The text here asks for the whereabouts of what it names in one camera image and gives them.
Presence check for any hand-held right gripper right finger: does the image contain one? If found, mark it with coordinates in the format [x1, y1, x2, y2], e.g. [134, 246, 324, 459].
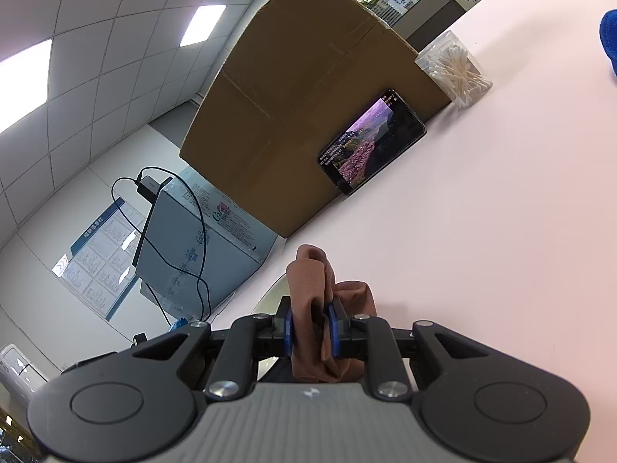
[328, 301, 483, 401]

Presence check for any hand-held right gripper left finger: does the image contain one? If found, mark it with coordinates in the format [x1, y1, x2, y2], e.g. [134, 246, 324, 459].
[132, 296, 295, 401]

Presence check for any black power adapter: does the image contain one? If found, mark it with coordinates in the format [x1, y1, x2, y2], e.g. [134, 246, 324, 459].
[136, 177, 173, 203]

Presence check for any clear cotton swab box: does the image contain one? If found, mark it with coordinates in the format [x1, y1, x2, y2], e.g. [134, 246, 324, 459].
[415, 30, 494, 110]

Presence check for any white printed carton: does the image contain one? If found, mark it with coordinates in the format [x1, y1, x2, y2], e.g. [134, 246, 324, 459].
[132, 166, 279, 322]

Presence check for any blue cloth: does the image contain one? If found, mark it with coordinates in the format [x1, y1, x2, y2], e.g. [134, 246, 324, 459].
[599, 8, 617, 76]

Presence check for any white bowl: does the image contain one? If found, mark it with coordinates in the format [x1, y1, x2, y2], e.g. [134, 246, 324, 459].
[251, 272, 296, 382]

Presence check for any dark office cabinet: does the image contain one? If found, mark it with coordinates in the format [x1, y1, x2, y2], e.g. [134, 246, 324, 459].
[404, 0, 468, 50]

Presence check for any black cable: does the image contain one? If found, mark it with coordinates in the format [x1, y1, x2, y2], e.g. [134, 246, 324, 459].
[110, 166, 213, 323]

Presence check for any white appliance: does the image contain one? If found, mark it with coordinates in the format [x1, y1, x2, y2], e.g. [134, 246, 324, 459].
[0, 343, 50, 407]

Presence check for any blue white wall poster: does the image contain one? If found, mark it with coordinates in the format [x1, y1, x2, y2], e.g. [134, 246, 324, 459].
[52, 198, 146, 322]

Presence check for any brown cardboard box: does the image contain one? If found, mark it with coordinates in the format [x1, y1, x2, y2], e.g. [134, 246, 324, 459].
[179, 0, 454, 239]

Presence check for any brown cloth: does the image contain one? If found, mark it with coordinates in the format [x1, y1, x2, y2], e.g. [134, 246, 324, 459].
[285, 244, 377, 385]

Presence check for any black smartphone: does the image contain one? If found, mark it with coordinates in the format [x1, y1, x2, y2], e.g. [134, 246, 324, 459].
[317, 88, 428, 197]

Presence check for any ceiling light panel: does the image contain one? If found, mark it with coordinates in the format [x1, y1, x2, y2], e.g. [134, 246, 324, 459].
[0, 39, 53, 134]
[180, 4, 227, 48]

